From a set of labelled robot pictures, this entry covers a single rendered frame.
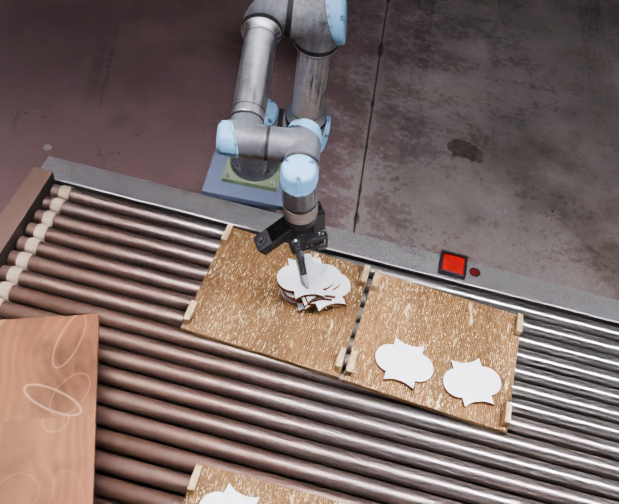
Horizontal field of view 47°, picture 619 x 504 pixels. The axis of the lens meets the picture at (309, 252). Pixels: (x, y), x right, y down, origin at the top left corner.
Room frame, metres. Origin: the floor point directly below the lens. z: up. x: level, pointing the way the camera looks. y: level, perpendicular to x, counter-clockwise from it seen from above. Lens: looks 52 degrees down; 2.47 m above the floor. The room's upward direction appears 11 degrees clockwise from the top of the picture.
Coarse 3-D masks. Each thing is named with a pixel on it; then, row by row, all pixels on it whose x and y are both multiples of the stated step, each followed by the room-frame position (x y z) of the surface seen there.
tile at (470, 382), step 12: (456, 372) 0.91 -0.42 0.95; (468, 372) 0.92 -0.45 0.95; (480, 372) 0.93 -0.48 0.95; (492, 372) 0.93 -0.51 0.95; (444, 384) 0.87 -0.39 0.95; (456, 384) 0.88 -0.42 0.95; (468, 384) 0.89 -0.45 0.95; (480, 384) 0.89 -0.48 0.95; (492, 384) 0.90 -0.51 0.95; (456, 396) 0.85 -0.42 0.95; (468, 396) 0.85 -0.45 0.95; (480, 396) 0.86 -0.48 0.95
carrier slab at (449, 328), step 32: (384, 288) 1.13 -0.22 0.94; (416, 288) 1.15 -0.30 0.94; (384, 320) 1.03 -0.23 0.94; (416, 320) 1.05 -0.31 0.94; (448, 320) 1.07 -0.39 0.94; (480, 320) 1.09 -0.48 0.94; (512, 320) 1.11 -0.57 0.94; (448, 352) 0.97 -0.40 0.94; (480, 352) 0.99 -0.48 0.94; (512, 352) 1.01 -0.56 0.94; (352, 384) 0.84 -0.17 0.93; (384, 384) 0.85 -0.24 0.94; (416, 384) 0.87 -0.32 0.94; (512, 384) 0.92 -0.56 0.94; (448, 416) 0.80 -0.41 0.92; (480, 416) 0.81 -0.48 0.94
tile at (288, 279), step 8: (288, 264) 1.10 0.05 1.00; (280, 272) 1.07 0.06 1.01; (288, 272) 1.07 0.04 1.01; (296, 272) 1.08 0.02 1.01; (328, 272) 1.10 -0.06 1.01; (280, 280) 1.04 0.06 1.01; (288, 280) 1.05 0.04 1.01; (296, 280) 1.05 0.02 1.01; (312, 280) 1.06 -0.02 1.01; (320, 280) 1.07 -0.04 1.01; (328, 280) 1.07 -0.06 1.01; (288, 288) 1.02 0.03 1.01; (296, 288) 1.03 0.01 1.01; (304, 288) 1.03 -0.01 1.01; (312, 288) 1.04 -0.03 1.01; (320, 288) 1.04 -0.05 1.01; (328, 288) 1.05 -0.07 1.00; (296, 296) 1.00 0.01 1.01; (304, 296) 1.02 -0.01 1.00; (320, 296) 1.02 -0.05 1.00
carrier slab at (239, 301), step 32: (224, 256) 1.14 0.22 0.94; (256, 256) 1.16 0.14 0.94; (288, 256) 1.18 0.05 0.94; (320, 256) 1.20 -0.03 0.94; (224, 288) 1.04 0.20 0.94; (256, 288) 1.05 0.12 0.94; (352, 288) 1.11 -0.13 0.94; (192, 320) 0.92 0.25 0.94; (224, 320) 0.94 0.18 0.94; (256, 320) 0.96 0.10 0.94; (288, 320) 0.98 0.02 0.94; (320, 320) 0.99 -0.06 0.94; (352, 320) 1.01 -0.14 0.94; (256, 352) 0.87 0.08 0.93; (288, 352) 0.89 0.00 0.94; (320, 352) 0.90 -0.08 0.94
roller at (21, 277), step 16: (0, 272) 0.97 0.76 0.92; (16, 272) 0.97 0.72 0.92; (32, 272) 0.98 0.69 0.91; (32, 288) 0.95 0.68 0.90; (48, 288) 0.95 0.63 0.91; (64, 288) 0.95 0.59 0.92; (80, 288) 0.96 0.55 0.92; (96, 304) 0.94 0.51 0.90; (112, 304) 0.94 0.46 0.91; (128, 304) 0.94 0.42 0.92; (144, 304) 0.95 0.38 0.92; (160, 320) 0.92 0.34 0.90; (176, 320) 0.93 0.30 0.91; (512, 400) 0.88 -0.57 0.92; (528, 416) 0.86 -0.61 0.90; (544, 416) 0.86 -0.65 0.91; (560, 416) 0.86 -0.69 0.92; (576, 416) 0.87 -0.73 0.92; (592, 432) 0.84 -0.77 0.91; (608, 432) 0.85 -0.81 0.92
